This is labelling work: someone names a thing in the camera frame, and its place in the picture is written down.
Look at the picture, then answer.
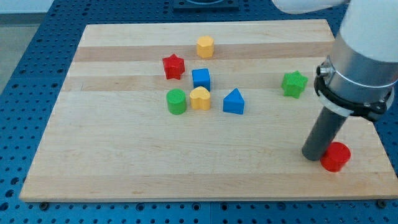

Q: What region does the wooden board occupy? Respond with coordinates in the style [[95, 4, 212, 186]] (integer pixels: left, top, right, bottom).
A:
[[20, 20, 397, 202]]

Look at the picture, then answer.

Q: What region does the yellow hexagon block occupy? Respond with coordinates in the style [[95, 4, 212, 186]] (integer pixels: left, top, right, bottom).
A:
[[197, 35, 214, 58]]

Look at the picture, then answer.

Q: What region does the green star block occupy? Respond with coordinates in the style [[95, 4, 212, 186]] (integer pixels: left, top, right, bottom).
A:
[[281, 71, 308, 99]]

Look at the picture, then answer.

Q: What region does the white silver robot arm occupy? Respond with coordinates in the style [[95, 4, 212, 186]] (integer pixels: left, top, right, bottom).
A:
[[273, 0, 397, 121]]

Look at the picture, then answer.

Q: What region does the blue triangle block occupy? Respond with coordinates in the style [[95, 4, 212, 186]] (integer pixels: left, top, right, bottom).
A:
[[223, 88, 245, 114]]

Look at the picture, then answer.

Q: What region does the red cylinder block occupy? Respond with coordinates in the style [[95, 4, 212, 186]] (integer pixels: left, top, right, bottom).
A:
[[320, 142, 351, 172]]

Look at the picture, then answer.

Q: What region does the red star block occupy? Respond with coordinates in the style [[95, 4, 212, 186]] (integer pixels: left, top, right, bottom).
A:
[[162, 54, 185, 80]]

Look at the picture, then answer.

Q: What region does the yellow heart block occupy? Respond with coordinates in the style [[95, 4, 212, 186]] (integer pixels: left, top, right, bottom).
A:
[[189, 86, 211, 110]]

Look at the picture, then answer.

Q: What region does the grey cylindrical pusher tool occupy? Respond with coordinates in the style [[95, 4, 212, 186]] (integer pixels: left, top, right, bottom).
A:
[[302, 107, 347, 161]]

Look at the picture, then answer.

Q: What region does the blue cube block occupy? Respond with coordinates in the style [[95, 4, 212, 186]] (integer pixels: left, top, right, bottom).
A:
[[192, 68, 211, 91]]

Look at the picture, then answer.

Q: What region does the green cylinder block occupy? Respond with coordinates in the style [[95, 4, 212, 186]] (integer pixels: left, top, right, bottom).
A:
[[166, 88, 187, 115]]

